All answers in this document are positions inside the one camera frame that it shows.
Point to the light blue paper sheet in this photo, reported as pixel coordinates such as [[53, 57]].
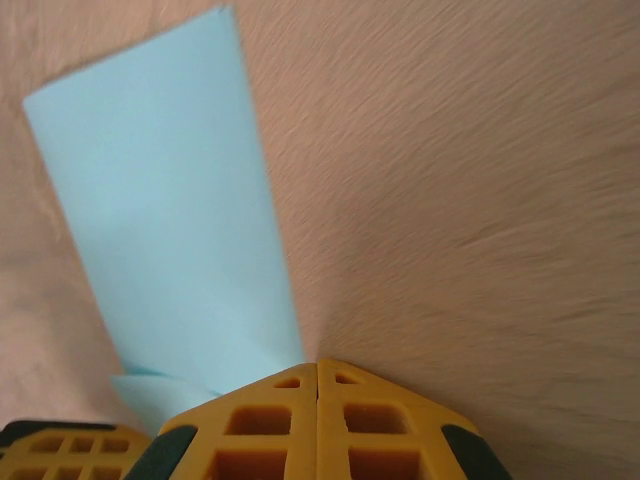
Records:
[[165, 200]]

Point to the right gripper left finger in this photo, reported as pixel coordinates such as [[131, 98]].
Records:
[[300, 450]]

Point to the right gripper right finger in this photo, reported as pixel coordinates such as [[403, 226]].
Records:
[[332, 450]]

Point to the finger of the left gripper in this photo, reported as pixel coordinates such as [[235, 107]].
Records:
[[50, 455]]

